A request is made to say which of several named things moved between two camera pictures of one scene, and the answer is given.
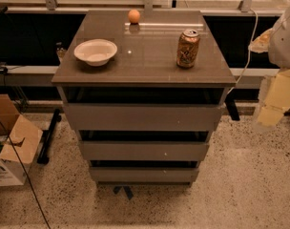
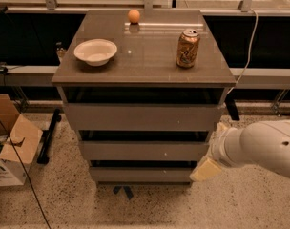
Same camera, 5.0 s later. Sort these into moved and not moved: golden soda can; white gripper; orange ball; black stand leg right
Moved: white gripper
Not moved: black stand leg right; orange ball; golden soda can
